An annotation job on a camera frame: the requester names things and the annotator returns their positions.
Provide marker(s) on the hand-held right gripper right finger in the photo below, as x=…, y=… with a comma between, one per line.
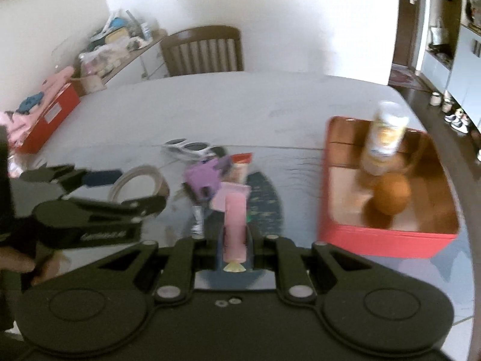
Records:
x=251, y=250

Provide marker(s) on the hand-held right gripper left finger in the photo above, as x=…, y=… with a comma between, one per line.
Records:
x=220, y=250

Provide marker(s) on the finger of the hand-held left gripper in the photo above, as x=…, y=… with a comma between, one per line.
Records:
x=97, y=218
x=103, y=177

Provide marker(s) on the white tape roll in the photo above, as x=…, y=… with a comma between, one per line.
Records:
x=129, y=184

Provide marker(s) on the pink tube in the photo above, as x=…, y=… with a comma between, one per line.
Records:
x=235, y=225

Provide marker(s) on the silver nail clipper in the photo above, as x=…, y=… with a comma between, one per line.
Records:
x=197, y=220

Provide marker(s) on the light purple toy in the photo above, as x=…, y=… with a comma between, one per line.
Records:
x=203, y=180

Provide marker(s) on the red tin box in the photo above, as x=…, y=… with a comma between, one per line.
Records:
x=375, y=238

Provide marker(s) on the orange ball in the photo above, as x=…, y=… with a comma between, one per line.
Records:
x=390, y=194

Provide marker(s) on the clear yellow-label bottle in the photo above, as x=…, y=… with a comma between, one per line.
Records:
x=383, y=135

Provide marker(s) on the person's left hand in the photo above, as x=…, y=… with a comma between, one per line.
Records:
x=15, y=260

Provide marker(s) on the red cardboard box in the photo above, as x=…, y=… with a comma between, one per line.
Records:
x=52, y=118

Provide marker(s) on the red-capped tube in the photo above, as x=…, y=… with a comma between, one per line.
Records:
x=240, y=167

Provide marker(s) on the white sunglasses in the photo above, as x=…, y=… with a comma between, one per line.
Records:
x=188, y=146

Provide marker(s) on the red box with pink cloth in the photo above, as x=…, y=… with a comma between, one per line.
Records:
x=49, y=86

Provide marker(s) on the cluttered wooden sideboard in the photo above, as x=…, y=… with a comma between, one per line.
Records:
x=124, y=58

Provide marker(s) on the wooden chair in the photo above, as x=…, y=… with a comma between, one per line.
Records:
x=203, y=50

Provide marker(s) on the reddish floor mat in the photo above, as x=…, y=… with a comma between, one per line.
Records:
x=406, y=77

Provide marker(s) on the white cup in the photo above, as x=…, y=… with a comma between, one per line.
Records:
x=436, y=98

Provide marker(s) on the pair of shoes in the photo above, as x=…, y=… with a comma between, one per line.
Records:
x=457, y=119

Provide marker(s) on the brown door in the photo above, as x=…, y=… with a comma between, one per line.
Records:
x=407, y=18

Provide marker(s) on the white storage cabinet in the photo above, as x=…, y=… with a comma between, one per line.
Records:
x=460, y=56

